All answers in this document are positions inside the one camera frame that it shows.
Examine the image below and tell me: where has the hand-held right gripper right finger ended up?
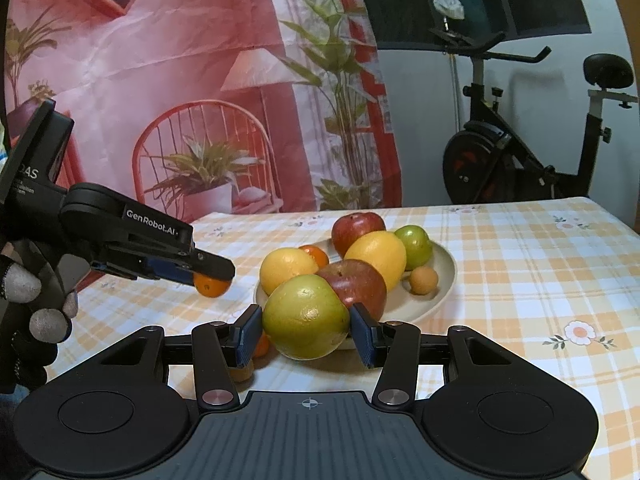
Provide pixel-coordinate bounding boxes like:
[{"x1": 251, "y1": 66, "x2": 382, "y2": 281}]
[{"x1": 350, "y1": 302, "x2": 546, "y2": 409}]

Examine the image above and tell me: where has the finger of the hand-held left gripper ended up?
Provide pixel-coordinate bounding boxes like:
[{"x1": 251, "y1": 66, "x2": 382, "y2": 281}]
[
  {"x1": 92, "y1": 245, "x2": 236, "y2": 281},
  {"x1": 92, "y1": 258, "x2": 196, "y2": 287}
]

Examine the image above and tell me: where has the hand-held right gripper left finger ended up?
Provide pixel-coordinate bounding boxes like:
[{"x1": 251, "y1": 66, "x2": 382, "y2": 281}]
[{"x1": 75, "y1": 304, "x2": 264, "y2": 409}]

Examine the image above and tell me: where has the red apple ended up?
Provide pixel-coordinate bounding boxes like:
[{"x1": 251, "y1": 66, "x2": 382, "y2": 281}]
[
  {"x1": 316, "y1": 259, "x2": 388, "y2": 323},
  {"x1": 331, "y1": 212, "x2": 387, "y2": 258}
]

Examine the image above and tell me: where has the large yellow-green round fruit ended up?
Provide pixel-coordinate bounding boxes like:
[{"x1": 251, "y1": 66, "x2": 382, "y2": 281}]
[{"x1": 262, "y1": 274, "x2": 351, "y2": 361}]

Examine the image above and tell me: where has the yellow lemon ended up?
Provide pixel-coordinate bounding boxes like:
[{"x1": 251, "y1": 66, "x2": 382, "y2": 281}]
[
  {"x1": 259, "y1": 248, "x2": 321, "y2": 296},
  {"x1": 344, "y1": 231, "x2": 408, "y2": 293}
]

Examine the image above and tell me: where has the small brown round fruit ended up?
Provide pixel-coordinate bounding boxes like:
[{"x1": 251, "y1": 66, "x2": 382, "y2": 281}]
[{"x1": 409, "y1": 266, "x2": 440, "y2": 296}]

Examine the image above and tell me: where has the cream round plate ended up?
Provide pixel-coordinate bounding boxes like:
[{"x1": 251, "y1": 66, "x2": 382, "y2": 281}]
[{"x1": 253, "y1": 237, "x2": 458, "y2": 351}]

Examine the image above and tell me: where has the green apple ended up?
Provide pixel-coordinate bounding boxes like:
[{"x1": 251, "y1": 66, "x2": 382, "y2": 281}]
[{"x1": 394, "y1": 225, "x2": 434, "y2": 271}]

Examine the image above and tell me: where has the person's left hand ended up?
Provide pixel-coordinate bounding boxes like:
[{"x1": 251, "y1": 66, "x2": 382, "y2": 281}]
[{"x1": 0, "y1": 242, "x2": 79, "y2": 396}]

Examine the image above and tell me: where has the orange checked tablecloth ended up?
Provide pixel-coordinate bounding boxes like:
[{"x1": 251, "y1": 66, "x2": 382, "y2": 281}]
[{"x1": 45, "y1": 197, "x2": 640, "y2": 480}]

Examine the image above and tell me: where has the black exercise bike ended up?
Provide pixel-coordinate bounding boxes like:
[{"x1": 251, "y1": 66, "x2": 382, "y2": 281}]
[{"x1": 430, "y1": 27, "x2": 640, "y2": 206}]

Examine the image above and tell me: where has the white cloth cap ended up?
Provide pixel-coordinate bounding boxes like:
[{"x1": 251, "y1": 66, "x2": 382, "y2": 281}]
[{"x1": 432, "y1": 0, "x2": 465, "y2": 19}]

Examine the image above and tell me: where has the printed red wall backdrop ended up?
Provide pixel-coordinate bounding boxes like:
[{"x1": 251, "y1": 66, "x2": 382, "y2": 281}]
[{"x1": 0, "y1": 0, "x2": 403, "y2": 271}]

